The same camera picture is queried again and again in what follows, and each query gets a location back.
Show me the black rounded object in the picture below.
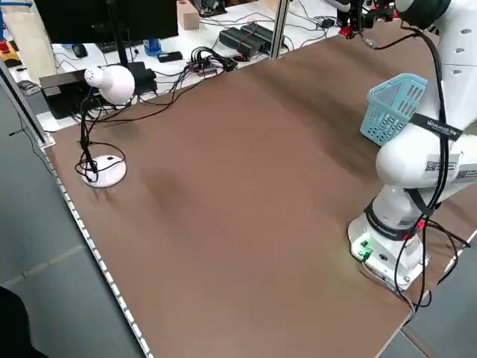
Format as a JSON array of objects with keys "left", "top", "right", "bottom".
[{"left": 0, "top": 286, "right": 50, "bottom": 358}]

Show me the wooden block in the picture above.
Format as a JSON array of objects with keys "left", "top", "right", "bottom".
[{"left": 176, "top": 0, "right": 200, "bottom": 31}]

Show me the orange black barcode scanner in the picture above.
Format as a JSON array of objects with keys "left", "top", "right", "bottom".
[{"left": 364, "top": 0, "right": 397, "bottom": 31}]

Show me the aluminium frame rail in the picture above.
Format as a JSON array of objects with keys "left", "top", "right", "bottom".
[{"left": 0, "top": 59, "right": 57, "bottom": 147}]

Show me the black computer monitor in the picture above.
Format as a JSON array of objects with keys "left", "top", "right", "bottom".
[{"left": 33, "top": 0, "right": 180, "bottom": 68}]

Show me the black keyboard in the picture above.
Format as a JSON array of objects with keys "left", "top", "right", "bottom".
[{"left": 97, "top": 39, "right": 139, "bottom": 53}]

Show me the black power brick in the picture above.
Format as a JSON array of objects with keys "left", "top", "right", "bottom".
[
  {"left": 240, "top": 22, "right": 286, "bottom": 51},
  {"left": 218, "top": 27, "right": 268, "bottom": 59}
]

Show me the black lamp cable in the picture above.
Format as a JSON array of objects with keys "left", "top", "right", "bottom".
[{"left": 74, "top": 70, "right": 229, "bottom": 184}]

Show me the black equipment box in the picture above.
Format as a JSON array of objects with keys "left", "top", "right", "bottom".
[{"left": 39, "top": 69, "right": 104, "bottom": 120}]

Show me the blue plastic basket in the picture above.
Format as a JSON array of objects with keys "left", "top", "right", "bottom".
[{"left": 359, "top": 72, "right": 429, "bottom": 147}]

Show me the cable hub with plugs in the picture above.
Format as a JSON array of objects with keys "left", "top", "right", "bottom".
[{"left": 190, "top": 46, "right": 239, "bottom": 78}]

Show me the small blue box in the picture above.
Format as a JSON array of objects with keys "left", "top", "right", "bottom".
[{"left": 144, "top": 38, "right": 164, "bottom": 57}]

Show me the aluminium frame post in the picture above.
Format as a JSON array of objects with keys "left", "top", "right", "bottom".
[{"left": 271, "top": 0, "right": 292, "bottom": 60}]

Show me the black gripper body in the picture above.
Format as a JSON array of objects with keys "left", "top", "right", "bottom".
[{"left": 347, "top": 0, "right": 364, "bottom": 23}]

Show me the white desk lamp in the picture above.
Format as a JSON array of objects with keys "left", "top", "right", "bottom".
[{"left": 75, "top": 65, "right": 136, "bottom": 188}]

